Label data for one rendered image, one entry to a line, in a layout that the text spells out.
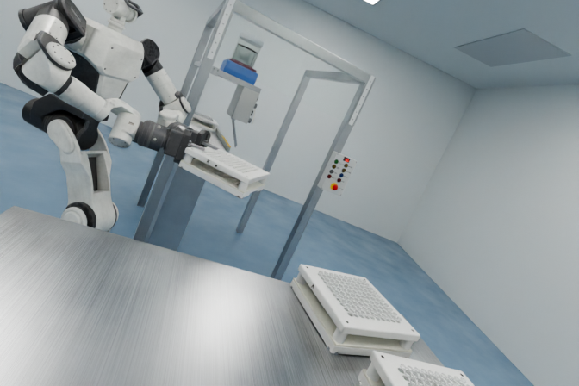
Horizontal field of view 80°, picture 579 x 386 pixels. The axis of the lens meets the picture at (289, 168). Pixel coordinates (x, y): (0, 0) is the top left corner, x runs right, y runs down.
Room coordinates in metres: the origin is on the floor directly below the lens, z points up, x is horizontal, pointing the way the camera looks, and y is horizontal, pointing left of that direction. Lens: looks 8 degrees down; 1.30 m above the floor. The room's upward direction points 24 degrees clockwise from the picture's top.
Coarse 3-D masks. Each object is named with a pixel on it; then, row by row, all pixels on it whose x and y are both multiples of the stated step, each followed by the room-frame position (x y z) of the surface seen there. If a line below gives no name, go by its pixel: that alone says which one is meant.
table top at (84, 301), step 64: (0, 256) 0.55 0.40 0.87; (64, 256) 0.62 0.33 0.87; (128, 256) 0.71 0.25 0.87; (192, 256) 0.83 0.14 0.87; (0, 320) 0.43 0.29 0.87; (64, 320) 0.48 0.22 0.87; (128, 320) 0.53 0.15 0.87; (192, 320) 0.60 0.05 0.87; (256, 320) 0.69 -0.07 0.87; (0, 384) 0.35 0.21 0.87; (64, 384) 0.38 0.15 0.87; (128, 384) 0.42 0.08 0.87; (192, 384) 0.46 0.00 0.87; (256, 384) 0.52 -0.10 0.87; (320, 384) 0.58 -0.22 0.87
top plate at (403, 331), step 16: (304, 272) 0.87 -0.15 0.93; (336, 272) 0.95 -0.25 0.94; (320, 288) 0.81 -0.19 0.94; (336, 304) 0.76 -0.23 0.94; (336, 320) 0.71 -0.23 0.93; (352, 320) 0.72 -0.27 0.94; (368, 320) 0.75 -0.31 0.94; (384, 336) 0.74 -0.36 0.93; (400, 336) 0.76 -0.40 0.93; (416, 336) 0.79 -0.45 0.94
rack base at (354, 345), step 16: (304, 288) 0.87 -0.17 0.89; (304, 304) 0.82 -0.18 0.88; (320, 304) 0.82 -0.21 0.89; (320, 320) 0.75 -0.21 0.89; (352, 336) 0.74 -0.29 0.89; (368, 336) 0.77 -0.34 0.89; (352, 352) 0.71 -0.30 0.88; (368, 352) 0.73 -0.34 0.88; (384, 352) 0.75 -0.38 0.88; (400, 352) 0.78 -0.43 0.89
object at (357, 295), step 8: (336, 280) 0.87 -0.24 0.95; (344, 280) 0.89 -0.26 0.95; (352, 280) 0.92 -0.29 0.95; (336, 288) 0.83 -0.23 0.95; (344, 288) 0.85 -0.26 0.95; (352, 288) 0.87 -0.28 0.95; (360, 288) 0.89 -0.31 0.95; (368, 288) 0.92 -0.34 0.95; (344, 296) 0.80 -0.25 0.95; (352, 296) 0.82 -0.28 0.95; (360, 296) 0.84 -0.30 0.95; (368, 296) 0.86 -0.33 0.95; (352, 304) 0.78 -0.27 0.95; (360, 304) 0.80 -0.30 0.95; (368, 304) 0.83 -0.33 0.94; (376, 304) 0.84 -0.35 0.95; (376, 312) 0.79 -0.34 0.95; (384, 312) 0.82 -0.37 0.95
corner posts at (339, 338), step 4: (300, 276) 0.88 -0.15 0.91; (296, 280) 0.89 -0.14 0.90; (300, 280) 0.88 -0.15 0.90; (304, 280) 0.88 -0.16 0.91; (336, 328) 0.71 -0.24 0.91; (336, 332) 0.70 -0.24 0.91; (336, 336) 0.69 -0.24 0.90; (340, 336) 0.69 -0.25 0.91; (344, 336) 0.69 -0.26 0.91; (336, 340) 0.69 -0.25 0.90; (340, 340) 0.69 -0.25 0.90; (344, 340) 0.70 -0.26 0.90; (400, 340) 0.81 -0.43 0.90; (404, 340) 0.79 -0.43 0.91; (400, 344) 0.80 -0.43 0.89; (404, 344) 0.79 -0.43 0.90; (408, 344) 0.79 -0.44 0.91; (404, 348) 0.79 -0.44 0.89; (408, 348) 0.79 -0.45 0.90
